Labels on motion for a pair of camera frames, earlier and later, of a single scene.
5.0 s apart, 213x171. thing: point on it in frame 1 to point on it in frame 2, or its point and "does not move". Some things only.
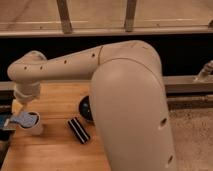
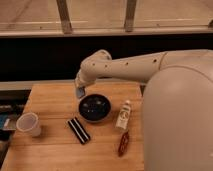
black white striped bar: [79, 130] does not move
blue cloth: [26, 119] to [80, 91]
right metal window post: [130, 15] does not move
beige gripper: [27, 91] to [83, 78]
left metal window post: [65, 16] does not move
